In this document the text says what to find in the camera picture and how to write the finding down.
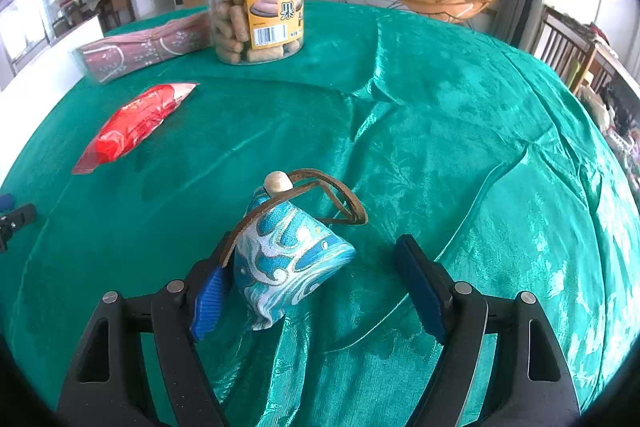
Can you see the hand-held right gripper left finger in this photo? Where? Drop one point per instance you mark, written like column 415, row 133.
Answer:
column 210, row 302

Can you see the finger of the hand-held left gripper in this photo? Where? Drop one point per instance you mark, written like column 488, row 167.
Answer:
column 20, row 217
column 4, row 202

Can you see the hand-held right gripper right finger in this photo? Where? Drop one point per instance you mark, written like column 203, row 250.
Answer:
column 425, row 292

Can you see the blue patterned pouch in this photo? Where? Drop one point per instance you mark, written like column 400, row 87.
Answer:
column 290, row 262

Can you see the red snack packet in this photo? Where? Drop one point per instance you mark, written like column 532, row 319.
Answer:
column 130, row 127

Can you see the green tablecloth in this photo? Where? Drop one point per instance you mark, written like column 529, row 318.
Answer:
column 450, row 132

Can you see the pink cloth in clear bag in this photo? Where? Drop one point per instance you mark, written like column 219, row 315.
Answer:
column 135, row 52

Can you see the brown dining chair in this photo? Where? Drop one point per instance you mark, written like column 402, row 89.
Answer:
column 119, row 2

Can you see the wooden chair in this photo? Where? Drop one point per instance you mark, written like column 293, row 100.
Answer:
column 565, row 47

